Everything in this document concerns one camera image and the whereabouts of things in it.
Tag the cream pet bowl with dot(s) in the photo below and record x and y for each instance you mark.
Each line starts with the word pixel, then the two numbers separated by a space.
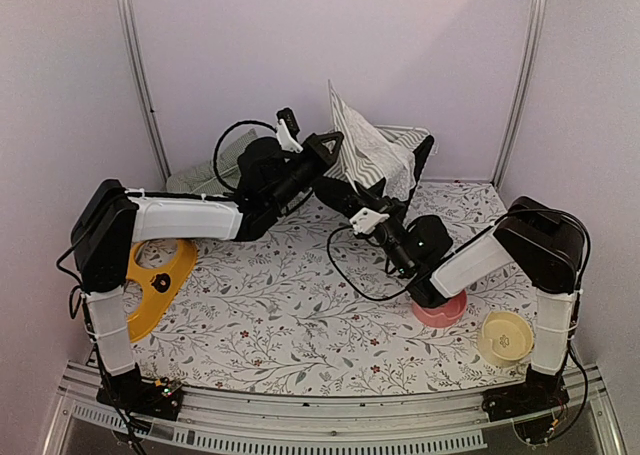
pixel 505 339

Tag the aluminium corner post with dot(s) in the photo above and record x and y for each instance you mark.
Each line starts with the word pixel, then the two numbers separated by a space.
pixel 134 52
pixel 532 41

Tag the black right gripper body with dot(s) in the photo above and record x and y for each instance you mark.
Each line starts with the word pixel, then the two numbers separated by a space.
pixel 398 261

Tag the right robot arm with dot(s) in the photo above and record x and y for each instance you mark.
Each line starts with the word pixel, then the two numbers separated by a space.
pixel 550 246

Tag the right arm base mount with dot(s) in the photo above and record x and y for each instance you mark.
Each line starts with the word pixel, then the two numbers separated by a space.
pixel 538 392

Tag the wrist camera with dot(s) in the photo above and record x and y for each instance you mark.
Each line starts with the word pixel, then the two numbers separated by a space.
pixel 287 130
pixel 366 220

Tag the front aluminium rail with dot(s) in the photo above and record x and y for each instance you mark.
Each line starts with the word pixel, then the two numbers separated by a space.
pixel 453 422

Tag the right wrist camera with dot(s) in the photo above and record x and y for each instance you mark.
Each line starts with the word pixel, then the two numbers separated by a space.
pixel 366 220

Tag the left aluminium corner post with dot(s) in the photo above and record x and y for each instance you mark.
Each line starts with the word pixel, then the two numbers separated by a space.
pixel 134 52

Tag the pink pet bowl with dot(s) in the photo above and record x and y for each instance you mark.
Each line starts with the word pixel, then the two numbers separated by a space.
pixel 444 316

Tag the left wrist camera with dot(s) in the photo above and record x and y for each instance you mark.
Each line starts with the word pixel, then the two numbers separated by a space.
pixel 287 130

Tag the green striped pet tent fabric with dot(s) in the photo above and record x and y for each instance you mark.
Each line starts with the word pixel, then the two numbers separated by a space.
pixel 386 160

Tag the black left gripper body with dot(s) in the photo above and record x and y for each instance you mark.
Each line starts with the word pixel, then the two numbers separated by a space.
pixel 288 186

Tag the right aluminium corner post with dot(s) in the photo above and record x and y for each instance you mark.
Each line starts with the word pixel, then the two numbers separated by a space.
pixel 532 41

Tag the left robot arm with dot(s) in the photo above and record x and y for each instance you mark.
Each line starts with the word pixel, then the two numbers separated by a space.
pixel 116 219

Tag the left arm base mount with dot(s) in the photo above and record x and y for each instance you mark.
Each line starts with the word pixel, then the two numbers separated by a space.
pixel 130 392

